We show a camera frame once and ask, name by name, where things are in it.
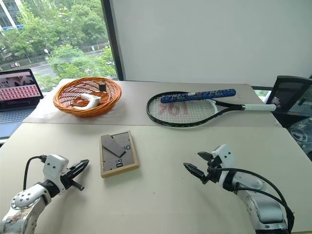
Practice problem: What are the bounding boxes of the wooden picture frame face-down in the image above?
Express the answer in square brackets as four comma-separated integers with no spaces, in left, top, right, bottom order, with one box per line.
[99,130,140,179]

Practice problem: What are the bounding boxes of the orange woven basket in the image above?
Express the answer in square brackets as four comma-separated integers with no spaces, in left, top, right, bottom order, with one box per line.
[53,77,122,118]

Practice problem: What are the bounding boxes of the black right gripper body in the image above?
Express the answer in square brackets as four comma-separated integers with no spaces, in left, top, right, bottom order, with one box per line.
[203,157,228,184]

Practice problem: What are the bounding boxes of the open grey laptop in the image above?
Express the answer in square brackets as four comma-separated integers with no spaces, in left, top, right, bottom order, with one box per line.
[0,68,45,138]

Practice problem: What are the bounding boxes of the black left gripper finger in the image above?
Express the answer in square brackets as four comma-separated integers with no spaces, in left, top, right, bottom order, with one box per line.
[70,159,90,172]
[66,165,87,177]

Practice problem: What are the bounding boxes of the black white tennis racket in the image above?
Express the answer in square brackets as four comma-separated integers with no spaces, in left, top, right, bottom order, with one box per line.
[146,92,277,128]

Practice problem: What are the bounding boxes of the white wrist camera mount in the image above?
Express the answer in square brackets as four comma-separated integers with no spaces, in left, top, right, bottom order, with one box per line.
[211,144,236,189]
[42,154,69,191]

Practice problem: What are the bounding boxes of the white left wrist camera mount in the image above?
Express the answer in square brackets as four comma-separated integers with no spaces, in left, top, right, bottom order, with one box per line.
[42,154,69,191]

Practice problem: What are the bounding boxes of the dark window frame post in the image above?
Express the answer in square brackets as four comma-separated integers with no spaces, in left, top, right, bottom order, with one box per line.
[100,0,126,81]

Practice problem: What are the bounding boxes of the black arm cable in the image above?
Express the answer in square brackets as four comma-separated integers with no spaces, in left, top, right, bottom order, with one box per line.
[23,156,47,191]
[209,166,296,233]

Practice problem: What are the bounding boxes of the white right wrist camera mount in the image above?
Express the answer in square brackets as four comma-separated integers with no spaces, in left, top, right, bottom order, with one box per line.
[211,144,236,189]

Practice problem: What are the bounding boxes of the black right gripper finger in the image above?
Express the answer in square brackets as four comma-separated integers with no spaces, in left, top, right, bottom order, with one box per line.
[197,151,214,162]
[183,162,207,185]

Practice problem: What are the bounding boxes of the dark patterned cloth bag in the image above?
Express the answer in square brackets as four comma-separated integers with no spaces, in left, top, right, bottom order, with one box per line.
[287,117,312,162]

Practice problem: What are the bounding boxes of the blue patterned folded umbrella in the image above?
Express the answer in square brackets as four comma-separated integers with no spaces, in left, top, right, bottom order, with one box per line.
[160,88,237,104]

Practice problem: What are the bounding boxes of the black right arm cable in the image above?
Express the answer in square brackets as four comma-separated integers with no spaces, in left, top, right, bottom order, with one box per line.
[209,166,296,233]

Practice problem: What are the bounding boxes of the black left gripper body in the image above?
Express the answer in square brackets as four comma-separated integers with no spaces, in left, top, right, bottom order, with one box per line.
[59,167,85,192]

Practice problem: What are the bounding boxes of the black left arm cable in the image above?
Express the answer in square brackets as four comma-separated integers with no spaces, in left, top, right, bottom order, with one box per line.
[23,156,47,191]

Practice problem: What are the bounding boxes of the black mesh office chair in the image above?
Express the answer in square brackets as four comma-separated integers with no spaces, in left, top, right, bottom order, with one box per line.
[265,75,312,129]

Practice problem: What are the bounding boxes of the white plastic handle piece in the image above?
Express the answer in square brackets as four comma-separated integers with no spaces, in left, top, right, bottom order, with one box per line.
[72,93,103,110]

